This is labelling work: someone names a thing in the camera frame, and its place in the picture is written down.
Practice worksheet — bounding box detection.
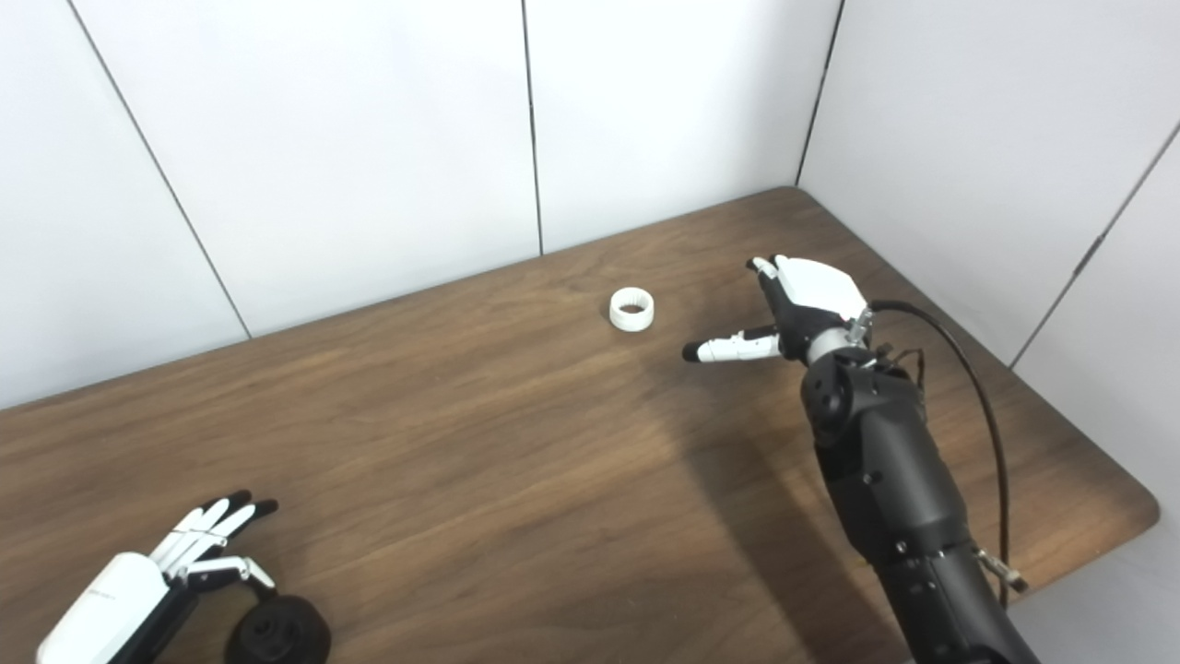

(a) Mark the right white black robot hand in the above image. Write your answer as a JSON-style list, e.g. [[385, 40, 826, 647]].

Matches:
[[682, 255, 875, 365]]

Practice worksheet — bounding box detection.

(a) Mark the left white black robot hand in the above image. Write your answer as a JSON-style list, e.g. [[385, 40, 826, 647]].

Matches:
[[37, 490, 279, 664]]

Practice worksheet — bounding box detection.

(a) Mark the white plastic ring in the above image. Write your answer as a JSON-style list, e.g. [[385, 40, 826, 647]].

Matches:
[[608, 287, 655, 334]]

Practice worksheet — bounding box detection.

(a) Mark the round black plastic part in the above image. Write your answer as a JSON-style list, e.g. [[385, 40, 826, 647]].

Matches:
[[224, 595, 332, 664]]

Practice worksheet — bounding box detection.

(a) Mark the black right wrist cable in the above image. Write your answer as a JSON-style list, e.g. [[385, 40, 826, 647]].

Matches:
[[869, 300, 1012, 610]]

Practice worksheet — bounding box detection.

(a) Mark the silver cable connector plug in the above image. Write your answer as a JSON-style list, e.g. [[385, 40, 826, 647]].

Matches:
[[977, 549, 1029, 593]]

